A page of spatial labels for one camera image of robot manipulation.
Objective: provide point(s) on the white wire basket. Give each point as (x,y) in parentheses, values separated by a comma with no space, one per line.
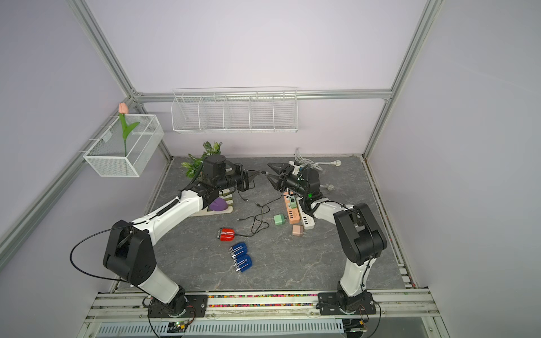
(106,154)

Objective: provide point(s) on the cream hand-shaped holder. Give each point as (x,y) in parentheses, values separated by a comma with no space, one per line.
(226,195)

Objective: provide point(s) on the white power strip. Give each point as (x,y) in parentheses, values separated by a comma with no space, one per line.
(307,221)

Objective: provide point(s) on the long white wire shelf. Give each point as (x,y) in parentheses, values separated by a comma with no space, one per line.
(235,109)

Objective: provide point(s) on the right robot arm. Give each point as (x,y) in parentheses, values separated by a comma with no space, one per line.
(360,235)

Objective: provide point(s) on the potted green plant black vase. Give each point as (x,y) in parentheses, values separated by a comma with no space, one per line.
(193,164)

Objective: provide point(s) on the pink charger cube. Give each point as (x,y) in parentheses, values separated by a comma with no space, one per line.
(297,230)

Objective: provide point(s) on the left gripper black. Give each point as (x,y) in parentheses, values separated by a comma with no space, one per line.
(244,177)

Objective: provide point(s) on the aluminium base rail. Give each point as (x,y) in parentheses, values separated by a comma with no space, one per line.
(222,306)

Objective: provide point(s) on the orange power strip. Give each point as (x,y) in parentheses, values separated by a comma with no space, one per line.
(292,214)

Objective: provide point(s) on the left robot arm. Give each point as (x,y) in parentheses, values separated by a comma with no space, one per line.
(130,252)

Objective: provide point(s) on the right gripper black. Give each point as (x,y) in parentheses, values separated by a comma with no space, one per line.
(283,179)

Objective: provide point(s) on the red electric shaver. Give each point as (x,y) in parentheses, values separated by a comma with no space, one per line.
(226,234)

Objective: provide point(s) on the pink artificial tulip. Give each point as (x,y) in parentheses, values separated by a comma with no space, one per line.
(127,128)

